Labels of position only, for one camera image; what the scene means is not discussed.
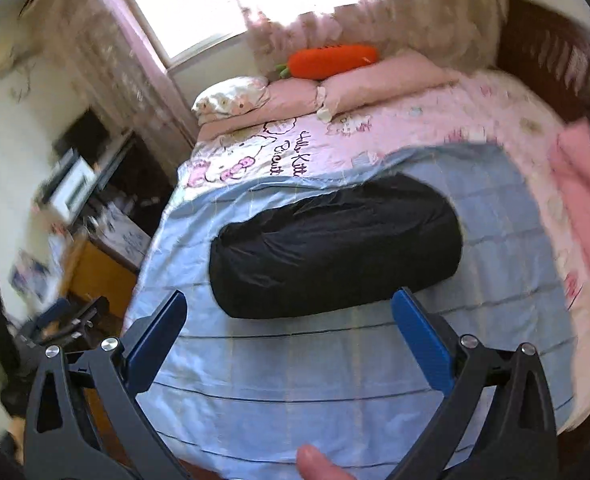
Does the light blue checked blanket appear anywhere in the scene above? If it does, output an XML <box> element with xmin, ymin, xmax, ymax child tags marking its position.
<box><xmin>122</xmin><ymin>141</ymin><xmax>583</xmax><ymax>477</ymax></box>

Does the black jacket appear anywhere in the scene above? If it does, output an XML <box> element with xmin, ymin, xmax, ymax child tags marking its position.
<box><xmin>209</xmin><ymin>172</ymin><xmax>464</xmax><ymax>320</ymax></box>

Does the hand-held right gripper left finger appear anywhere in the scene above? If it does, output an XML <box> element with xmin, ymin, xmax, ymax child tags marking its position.
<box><xmin>22</xmin><ymin>289</ymin><xmax>188</xmax><ymax>480</ymax></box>

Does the wooden cabinet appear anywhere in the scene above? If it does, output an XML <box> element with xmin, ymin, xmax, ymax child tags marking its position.
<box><xmin>58</xmin><ymin>227</ymin><xmax>143</xmax><ymax>322</ymax></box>

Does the dark wooden headboard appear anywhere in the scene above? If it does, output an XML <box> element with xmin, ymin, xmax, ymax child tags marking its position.
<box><xmin>495</xmin><ymin>0</ymin><xmax>590</xmax><ymax>128</ymax></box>

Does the white cartoon patterned pillow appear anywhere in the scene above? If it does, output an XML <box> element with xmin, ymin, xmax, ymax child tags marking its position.
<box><xmin>191</xmin><ymin>76</ymin><xmax>271</xmax><ymax>127</ymax></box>

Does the pink pillow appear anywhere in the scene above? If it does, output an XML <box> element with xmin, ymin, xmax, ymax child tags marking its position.
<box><xmin>199</xmin><ymin>80</ymin><xmax>327</xmax><ymax>133</ymax></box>
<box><xmin>317</xmin><ymin>54</ymin><xmax>462</xmax><ymax>122</ymax></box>

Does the pink cloth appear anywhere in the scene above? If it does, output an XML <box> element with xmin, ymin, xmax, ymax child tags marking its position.
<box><xmin>547</xmin><ymin>119</ymin><xmax>590</xmax><ymax>313</ymax></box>

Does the orange carrot plush toy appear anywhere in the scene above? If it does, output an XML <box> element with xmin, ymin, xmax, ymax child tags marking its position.
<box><xmin>274</xmin><ymin>44</ymin><xmax>381</xmax><ymax>82</ymax></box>

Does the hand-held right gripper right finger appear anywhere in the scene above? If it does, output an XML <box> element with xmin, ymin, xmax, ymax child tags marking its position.
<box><xmin>391</xmin><ymin>287</ymin><xmax>560</xmax><ymax>480</ymax></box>

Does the beige patterned curtain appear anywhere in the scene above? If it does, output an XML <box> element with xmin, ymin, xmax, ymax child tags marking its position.
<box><xmin>210</xmin><ymin>0</ymin><xmax>506</xmax><ymax>72</ymax></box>
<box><xmin>40</xmin><ymin>0</ymin><xmax>202</xmax><ymax>153</ymax></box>

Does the black monitor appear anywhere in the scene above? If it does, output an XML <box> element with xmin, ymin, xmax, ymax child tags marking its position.
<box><xmin>52</xmin><ymin>108</ymin><xmax>112</xmax><ymax>160</ymax></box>

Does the person's right hand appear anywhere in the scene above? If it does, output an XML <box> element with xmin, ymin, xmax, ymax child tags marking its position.
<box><xmin>296</xmin><ymin>444</ymin><xmax>358</xmax><ymax>480</ymax></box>

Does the pink cartoon printed bedsheet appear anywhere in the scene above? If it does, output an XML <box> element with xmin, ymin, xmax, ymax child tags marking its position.
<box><xmin>175</xmin><ymin>67</ymin><xmax>590</xmax><ymax>436</ymax></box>

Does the dark desk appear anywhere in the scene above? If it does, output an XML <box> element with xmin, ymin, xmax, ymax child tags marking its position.
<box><xmin>88</xmin><ymin>129</ymin><xmax>177</xmax><ymax>266</ymax></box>

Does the white box appliance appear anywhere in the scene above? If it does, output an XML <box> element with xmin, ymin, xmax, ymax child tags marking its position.
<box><xmin>38</xmin><ymin>152</ymin><xmax>98</xmax><ymax>222</ymax></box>

